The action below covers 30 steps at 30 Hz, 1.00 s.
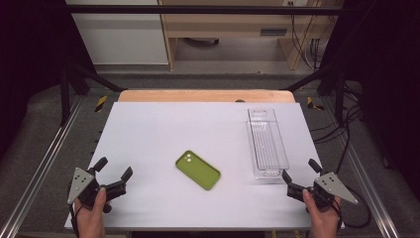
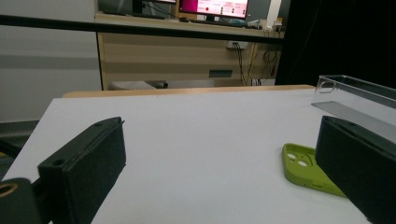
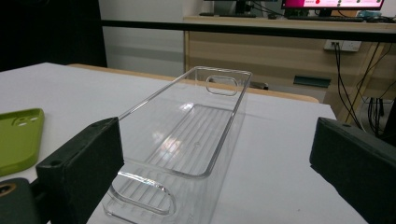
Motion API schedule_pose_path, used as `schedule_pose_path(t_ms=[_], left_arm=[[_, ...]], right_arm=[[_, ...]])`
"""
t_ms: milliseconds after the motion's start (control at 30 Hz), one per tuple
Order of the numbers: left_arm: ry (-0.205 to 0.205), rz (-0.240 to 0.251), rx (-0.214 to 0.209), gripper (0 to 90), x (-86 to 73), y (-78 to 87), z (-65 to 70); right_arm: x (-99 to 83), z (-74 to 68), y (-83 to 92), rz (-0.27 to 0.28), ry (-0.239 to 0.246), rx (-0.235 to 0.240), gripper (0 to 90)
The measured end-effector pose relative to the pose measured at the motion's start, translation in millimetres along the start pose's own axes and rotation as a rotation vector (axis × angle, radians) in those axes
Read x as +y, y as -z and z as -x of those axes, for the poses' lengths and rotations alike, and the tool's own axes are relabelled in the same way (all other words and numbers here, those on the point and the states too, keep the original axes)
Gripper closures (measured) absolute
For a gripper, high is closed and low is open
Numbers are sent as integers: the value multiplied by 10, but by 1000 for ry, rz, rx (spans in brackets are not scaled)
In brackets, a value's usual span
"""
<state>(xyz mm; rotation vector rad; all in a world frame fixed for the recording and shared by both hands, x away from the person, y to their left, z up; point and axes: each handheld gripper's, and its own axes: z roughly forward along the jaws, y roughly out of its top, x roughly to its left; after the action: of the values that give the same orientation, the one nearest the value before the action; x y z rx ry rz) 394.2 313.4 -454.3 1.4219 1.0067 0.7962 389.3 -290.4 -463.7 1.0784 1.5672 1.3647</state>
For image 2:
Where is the wooden table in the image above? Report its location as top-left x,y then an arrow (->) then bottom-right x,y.
62,84 -> 316,99

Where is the bundle of hanging cables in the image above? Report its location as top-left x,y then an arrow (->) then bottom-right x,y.
234,41 -> 281,87

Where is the wooden desk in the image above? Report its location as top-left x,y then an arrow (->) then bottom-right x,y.
94,12 -> 286,91

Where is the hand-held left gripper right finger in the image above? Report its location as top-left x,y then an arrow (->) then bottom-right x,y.
315,115 -> 396,224

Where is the green phone case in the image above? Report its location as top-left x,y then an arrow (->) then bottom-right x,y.
281,143 -> 347,198

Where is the black curtain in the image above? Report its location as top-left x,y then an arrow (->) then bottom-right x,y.
275,0 -> 396,90

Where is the grey desk label plate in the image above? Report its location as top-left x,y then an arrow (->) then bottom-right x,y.
208,69 -> 233,78

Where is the clear plastic tray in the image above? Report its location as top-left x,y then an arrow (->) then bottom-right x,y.
311,74 -> 396,144

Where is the computer monitor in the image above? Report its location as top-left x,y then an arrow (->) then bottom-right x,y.
178,0 -> 250,20

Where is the white power strip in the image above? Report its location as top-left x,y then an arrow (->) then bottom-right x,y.
226,40 -> 249,50

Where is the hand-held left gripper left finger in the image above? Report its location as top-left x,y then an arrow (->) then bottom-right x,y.
36,116 -> 127,224

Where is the white cabinet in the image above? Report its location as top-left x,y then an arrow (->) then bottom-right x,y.
0,0 -> 104,124

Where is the black horizontal frame bar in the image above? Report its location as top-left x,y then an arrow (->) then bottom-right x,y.
0,13 -> 285,45

